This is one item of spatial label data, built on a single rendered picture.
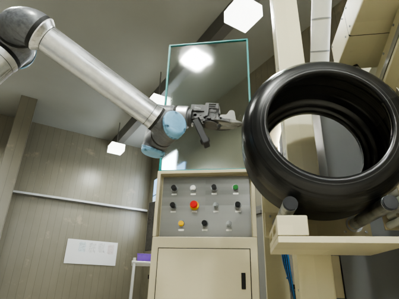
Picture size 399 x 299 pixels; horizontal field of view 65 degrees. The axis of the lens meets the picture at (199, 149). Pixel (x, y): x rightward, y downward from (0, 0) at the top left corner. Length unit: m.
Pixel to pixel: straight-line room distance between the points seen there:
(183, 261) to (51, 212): 9.44
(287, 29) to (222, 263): 1.26
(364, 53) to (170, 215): 1.25
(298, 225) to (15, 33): 1.00
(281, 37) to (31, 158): 10.16
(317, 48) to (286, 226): 1.52
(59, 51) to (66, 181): 10.22
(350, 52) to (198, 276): 1.27
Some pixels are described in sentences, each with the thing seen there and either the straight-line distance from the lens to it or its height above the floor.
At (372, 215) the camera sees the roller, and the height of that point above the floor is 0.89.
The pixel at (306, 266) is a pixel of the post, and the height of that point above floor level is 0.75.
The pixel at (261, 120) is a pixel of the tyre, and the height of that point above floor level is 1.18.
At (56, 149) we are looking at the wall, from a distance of 11.49.
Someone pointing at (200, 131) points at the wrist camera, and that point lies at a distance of 1.18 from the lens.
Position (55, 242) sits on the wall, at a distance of 10.87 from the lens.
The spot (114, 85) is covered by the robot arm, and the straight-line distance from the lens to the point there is 1.05.
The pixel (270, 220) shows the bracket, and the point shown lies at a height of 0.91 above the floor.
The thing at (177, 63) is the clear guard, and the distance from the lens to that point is 2.22.
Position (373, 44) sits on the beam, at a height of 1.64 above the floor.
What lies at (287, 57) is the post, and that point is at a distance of 1.72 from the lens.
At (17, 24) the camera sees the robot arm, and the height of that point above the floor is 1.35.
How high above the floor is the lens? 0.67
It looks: 23 degrees up
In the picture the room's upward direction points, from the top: 2 degrees clockwise
